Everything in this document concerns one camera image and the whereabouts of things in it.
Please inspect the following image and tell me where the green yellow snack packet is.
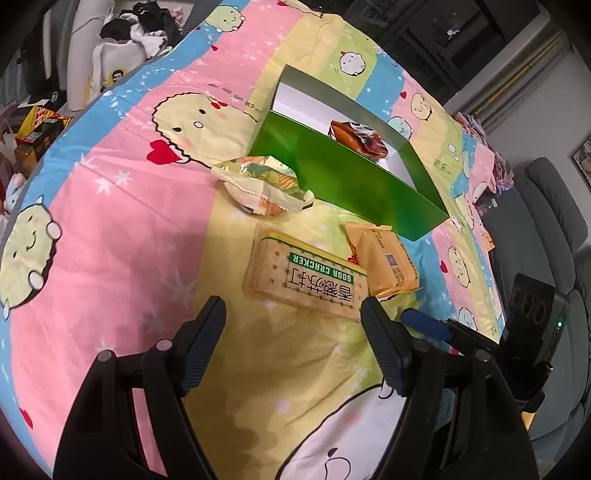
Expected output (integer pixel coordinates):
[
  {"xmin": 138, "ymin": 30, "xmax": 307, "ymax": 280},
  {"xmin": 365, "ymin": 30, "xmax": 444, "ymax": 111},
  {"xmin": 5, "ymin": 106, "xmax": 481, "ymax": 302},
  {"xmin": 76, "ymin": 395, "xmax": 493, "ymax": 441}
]
[{"xmin": 211, "ymin": 156, "xmax": 315, "ymax": 217}]

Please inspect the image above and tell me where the plush toy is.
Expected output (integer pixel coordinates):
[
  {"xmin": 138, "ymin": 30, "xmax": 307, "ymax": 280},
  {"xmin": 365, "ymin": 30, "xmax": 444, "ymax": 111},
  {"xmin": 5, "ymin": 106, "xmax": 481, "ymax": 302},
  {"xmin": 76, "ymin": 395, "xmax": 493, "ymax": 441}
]
[{"xmin": 0, "ymin": 173, "xmax": 28, "ymax": 217}]

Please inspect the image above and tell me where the white printed hoodie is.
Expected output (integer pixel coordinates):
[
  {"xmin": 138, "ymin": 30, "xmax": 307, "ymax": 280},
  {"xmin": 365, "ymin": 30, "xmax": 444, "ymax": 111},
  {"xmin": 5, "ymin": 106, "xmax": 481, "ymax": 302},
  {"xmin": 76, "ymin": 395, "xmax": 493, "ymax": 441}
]
[{"xmin": 88, "ymin": 41, "xmax": 146, "ymax": 102}]

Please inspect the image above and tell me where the orange panda snack packet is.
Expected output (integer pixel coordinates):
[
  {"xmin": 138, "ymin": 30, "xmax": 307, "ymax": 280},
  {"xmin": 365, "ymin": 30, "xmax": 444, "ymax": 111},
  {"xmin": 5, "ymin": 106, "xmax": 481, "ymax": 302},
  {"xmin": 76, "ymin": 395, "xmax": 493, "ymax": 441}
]
[{"xmin": 329, "ymin": 119, "xmax": 389, "ymax": 160}]

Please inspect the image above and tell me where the framed picture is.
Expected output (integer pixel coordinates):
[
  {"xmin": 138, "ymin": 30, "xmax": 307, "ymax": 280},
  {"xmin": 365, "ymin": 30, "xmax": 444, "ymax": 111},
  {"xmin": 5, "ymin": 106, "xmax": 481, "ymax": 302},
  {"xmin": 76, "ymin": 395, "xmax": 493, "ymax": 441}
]
[{"xmin": 573, "ymin": 138, "xmax": 591, "ymax": 192}]

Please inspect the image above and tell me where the green cardboard box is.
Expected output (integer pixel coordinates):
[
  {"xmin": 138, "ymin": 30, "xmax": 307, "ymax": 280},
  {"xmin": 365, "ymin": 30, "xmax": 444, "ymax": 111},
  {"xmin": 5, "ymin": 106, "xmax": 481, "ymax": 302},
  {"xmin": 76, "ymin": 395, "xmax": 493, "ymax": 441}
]
[{"xmin": 247, "ymin": 65, "xmax": 450, "ymax": 242}]

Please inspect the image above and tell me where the dark cabinet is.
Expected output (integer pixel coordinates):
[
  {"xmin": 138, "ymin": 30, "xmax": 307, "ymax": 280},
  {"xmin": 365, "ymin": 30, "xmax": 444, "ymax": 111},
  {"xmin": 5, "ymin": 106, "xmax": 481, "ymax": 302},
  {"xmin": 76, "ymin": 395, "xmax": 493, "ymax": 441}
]
[{"xmin": 342, "ymin": 0, "xmax": 568, "ymax": 112}]

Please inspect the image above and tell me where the printed cartoon blanket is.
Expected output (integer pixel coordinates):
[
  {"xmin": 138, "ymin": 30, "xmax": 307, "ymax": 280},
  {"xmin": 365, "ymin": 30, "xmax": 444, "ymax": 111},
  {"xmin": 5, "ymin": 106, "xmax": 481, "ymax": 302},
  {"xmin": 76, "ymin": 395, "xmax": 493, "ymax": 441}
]
[{"xmin": 0, "ymin": 0, "xmax": 515, "ymax": 480}]

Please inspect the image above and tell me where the soda cracker packet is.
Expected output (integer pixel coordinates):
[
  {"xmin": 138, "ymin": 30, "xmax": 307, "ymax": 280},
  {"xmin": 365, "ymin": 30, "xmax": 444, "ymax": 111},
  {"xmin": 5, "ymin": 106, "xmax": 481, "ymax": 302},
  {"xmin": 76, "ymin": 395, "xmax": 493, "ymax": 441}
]
[{"xmin": 243, "ymin": 224, "xmax": 368, "ymax": 322}]

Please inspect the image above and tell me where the yellow-orange snack packet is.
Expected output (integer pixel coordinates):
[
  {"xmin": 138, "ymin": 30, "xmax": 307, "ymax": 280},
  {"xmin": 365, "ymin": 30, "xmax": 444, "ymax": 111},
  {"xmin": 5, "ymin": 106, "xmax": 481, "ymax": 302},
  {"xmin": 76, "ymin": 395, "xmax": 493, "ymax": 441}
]
[{"xmin": 345, "ymin": 222, "xmax": 423, "ymax": 301}]

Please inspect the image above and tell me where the grey sofa chair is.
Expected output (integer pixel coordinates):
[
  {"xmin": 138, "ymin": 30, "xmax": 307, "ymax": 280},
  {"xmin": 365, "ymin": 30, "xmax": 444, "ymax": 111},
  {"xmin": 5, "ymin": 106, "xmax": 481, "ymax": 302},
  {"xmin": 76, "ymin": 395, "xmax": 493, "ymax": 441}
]
[{"xmin": 480, "ymin": 157, "xmax": 591, "ymax": 439}]

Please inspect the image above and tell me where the yellow red box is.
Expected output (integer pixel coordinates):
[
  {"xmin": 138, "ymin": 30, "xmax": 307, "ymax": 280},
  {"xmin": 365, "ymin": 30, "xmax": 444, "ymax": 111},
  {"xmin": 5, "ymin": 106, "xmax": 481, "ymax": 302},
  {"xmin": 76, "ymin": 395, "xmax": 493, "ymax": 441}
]
[{"xmin": 16, "ymin": 106, "xmax": 75, "ymax": 144}]

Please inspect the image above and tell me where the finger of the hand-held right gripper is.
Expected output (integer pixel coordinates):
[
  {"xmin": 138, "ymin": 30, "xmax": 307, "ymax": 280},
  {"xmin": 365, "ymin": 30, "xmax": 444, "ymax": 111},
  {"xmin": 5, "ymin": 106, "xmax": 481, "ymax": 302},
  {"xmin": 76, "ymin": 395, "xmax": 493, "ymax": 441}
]
[{"xmin": 401, "ymin": 309, "xmax": 504, "ymax": 358}]

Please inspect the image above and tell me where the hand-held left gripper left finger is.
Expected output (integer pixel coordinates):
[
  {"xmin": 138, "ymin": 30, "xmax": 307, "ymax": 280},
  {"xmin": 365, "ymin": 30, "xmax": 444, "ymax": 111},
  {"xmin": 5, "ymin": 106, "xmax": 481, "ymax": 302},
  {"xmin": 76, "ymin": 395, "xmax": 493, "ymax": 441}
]
[{"xmin": 53, "ymin": 295, "xmax": 228, "ymax": 480}]

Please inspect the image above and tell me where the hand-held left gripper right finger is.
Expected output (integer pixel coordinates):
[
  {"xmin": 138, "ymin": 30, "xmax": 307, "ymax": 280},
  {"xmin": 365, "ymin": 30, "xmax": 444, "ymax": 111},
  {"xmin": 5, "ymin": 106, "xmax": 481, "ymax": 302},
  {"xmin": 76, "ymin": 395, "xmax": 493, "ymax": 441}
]
[{"xmin": 360, "ymin": 296, "xmax": 539, "ymax": 480}]

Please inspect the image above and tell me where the pile of black white clothes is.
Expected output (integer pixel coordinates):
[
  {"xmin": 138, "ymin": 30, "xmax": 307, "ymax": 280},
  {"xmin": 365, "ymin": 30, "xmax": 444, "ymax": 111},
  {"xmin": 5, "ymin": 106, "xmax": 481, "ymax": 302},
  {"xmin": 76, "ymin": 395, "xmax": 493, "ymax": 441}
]
[{"xmin": 102, "ymin": 2, "xmax": 185, "ymax": 56}]

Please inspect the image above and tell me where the dark box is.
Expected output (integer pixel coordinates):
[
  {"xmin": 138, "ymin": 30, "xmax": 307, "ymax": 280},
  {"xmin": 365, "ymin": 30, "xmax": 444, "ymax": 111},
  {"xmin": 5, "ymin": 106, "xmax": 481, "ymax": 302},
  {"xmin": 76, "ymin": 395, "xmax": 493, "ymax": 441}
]
[{"xmin": 25, "ymin": 117, "xmax": 63, "ymax": 145}]

